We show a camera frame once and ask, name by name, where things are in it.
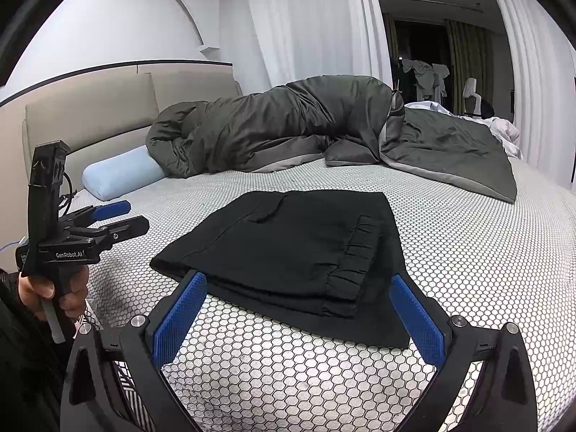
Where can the grey duvet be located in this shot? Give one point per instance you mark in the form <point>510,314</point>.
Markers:
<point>270,130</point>

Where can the black white patterned cloth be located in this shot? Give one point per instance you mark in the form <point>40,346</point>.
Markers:
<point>130,387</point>

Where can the white curtain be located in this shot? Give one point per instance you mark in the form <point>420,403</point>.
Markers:
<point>535,76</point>
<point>306,18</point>

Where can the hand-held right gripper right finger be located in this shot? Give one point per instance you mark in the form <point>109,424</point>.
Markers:
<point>416,319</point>

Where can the hanging grey clothes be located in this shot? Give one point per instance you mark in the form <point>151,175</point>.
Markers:
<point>423,76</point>

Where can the black pants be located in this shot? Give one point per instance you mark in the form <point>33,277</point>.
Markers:
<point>292,243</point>

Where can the bed with honeycomb mattress cover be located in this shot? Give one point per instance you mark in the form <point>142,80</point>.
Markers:
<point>450,256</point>

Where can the person's left hand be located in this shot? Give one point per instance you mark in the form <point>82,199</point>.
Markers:
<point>33,292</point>

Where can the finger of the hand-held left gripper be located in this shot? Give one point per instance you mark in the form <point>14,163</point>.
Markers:
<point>112,209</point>
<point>130,226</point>

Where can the white chair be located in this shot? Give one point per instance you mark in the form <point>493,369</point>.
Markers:
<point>470,92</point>

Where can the white crumpled sheet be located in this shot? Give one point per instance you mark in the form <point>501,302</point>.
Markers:
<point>504,132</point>

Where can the light blue pillow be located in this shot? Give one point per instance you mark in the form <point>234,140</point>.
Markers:
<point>117,175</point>

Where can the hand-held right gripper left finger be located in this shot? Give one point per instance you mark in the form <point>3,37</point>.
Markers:
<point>180,319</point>

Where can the beige padded headboard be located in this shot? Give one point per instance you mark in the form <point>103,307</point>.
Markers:
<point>90,117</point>

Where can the olive curtain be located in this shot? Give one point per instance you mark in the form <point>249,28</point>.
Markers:
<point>465,58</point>
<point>390,40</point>

